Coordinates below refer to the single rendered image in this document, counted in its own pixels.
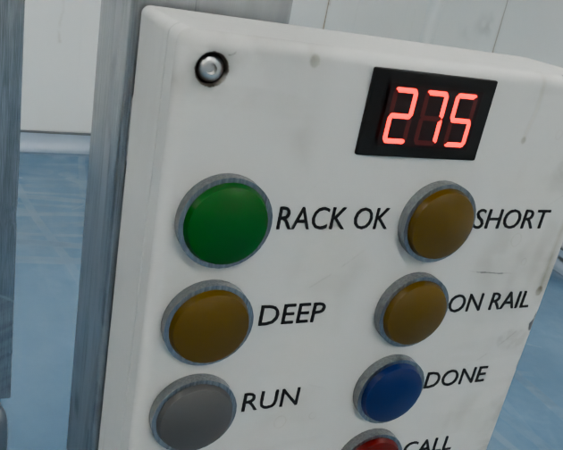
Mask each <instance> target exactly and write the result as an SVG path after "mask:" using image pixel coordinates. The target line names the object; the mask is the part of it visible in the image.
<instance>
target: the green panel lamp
mask: <svg viewBox="0 0 563 450"><path fill-rule="evenodd" d="M267 224H268V213H267V208H266V205H265V201H264V199H263V198H262V197H261V196H260V195H259V194H258V193H257V192H256V191H255V190H254V189H253V188H252V187H249V186H247V185H244V184H240V183H223V184H221V185H217V186H214V187H211V188H209V189H208V190H207V191H205V192H204V193H202V194H201V195H200V196H199V197H198V198H197V199H196V200H195V201H194V202H193V203H192V205H191V206H190V208H189V209H188V211H187V214H186V216H185V220H184V223H183V236H184V240H185V243H186V245H187V247H188V249H189V250H190V252H191V253H193V254H194V255H195V256H196V257H197V258H198V259H200V260H202V261H204V262H208V263H213V264H230V263H235V262H238V261H240V260H242V259H244V258H246V257H247V256H249V255H250V254H252V253H253V252H254V251H255V250H256V249H257V248H258V246H259V245H260V243H261V242H262V240H263V238H264V236H265V232H266V230H267Z"/></svg>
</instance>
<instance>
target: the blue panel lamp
mask: <svg viewBox="0 0 563 450"><path fill-rule="evenodd" d="M421 390H422V380H421V376H420V373H419V371H418V369H417V368H416V367H415V366H413V365H411V364H407V363H398V364H394V365H392V366H389V367H387V368H385V369H384V370H382V371H380V372H379V373H377V374H376V375H375V376H374V377H373V378H372V379H371V380H370V382H369V383H368V384H367V386H366V388H365V390H364V393H363V395H362V399H361V407H362V410H363V412H364V414H365V415H366V416H367V417H368V418H371V419H373V420H375V421H392V420H395V419H397V418H398V417H400V416H402V415H403V414H404V413H406V412H407V411H408V410H409V409H410V408H411V407H412V406H413V405H414V404H415V403H416V400H417V399H418V397H419V396H420V393H421Z"/></svg>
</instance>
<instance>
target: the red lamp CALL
mask: <svg viewBox="0 0 563 450"><path fill-rule="evenodd" d="M356 450H399V448H398V445H397V444H396V442H394V441H393V440H391V439H389V438H385V437H380V438H376V439H372V440H370V441H367V442H365V443H364V444H363V445H361V446H359V447H358V448H357V449H356Z"/></svg>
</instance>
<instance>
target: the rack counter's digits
mask: <svg viewBox="0 0 563 450"><path fill-rule="evenodd" d="M482 96H483V92H474V91H465V90H456V89H448V88H439V87H423V86H415V85H406V84H398V83H391V90H390V94H389V98H388V102H387V105H386V109H385V113H384V116H383V121H382V127H381V131H380V135H379V138H378V142H377V145H378V146H406V147H422V148H437V149H452V150H466V149H467V146H468V143H469V139H470V137H471V133H472V130H473V127H474V124H475V118H476V115H477V113H478V109H479V106H480V103H481V100H482Z"/></svg>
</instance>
